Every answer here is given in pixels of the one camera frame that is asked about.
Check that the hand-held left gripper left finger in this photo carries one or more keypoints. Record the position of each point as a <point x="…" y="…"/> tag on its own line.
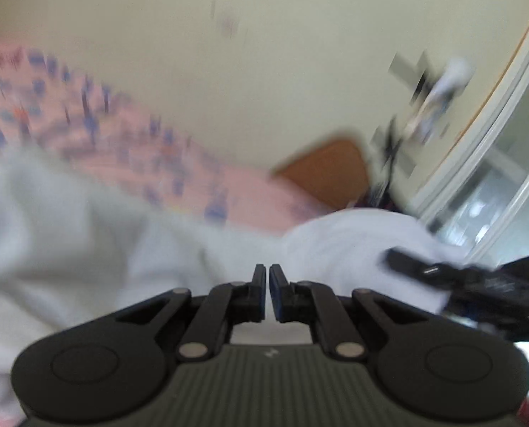
<point x="261" y="293"/>

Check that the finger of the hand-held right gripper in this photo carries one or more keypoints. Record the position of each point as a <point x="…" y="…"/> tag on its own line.
<point x="424" y="270"/>

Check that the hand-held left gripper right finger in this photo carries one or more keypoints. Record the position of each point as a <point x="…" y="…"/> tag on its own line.
<point x="274" y="296"/>

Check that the white small garment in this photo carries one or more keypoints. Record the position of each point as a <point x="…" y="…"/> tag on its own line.
<point x="68" y="231"/>

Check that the orange wooden headboard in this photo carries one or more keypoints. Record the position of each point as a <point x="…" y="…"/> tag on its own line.
<point x="331" y="169"/>

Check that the small printed box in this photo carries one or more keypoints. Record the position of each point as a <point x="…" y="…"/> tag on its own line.
<point x="427" y="115"/>

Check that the pink printed bed sheet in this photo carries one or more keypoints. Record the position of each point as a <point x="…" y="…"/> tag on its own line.
<point x="117" y="131"/>

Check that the white window frame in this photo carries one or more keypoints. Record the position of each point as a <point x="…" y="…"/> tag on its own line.
<point x="491" y="111"/>

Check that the white rounded wall device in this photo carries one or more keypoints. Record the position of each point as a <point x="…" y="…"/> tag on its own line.
<point x="453" y="78"/>

